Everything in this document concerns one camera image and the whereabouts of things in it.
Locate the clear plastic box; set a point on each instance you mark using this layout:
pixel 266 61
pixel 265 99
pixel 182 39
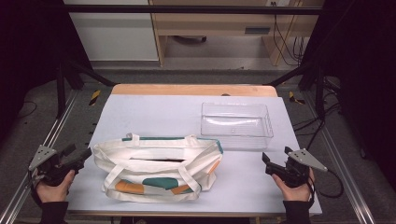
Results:
pixel 236 126

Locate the black curtain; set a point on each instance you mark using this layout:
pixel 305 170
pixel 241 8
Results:
pixel 28 46
pixel 364 62

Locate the black horizontal bar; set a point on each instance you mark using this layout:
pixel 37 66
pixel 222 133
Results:
pixel 186 9

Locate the white cabinet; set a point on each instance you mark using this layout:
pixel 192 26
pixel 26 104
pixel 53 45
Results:
pixel 115 37

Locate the wooden table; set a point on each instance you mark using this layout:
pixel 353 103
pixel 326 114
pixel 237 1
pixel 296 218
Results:
pixel 186 89

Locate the white patterned tote bag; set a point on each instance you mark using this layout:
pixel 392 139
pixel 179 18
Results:
pixel 155 149

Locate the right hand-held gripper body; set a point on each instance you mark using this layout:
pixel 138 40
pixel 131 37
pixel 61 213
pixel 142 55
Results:
pixel 295 174

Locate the light wooden desk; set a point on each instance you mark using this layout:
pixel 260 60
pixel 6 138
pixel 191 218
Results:
pixel 211 23

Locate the white table mat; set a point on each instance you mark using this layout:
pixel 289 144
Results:
pixel 155 115

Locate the black metal stand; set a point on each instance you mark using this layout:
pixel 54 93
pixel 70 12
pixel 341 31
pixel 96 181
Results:
pixel 319 90
pixel 60 90

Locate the person's left hand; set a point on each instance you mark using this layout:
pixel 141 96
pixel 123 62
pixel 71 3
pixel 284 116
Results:
pixel 54 193

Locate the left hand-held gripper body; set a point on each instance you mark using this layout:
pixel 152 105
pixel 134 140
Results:
pixel 51 172

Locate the aluminium floor rail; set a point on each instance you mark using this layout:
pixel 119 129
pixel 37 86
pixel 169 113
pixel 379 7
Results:
pixel 53 133
pixel 339 161

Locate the person's right hand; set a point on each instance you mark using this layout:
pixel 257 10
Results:
pixel 295 193

